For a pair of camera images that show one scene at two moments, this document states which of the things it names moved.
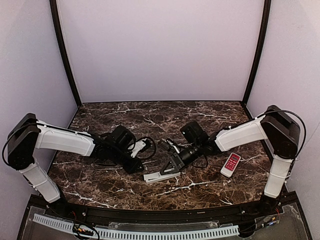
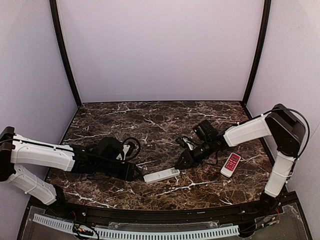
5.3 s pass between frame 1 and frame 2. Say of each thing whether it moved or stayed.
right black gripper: moved
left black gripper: moved
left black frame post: stayed
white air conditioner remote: stayed
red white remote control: stayed
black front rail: stayed
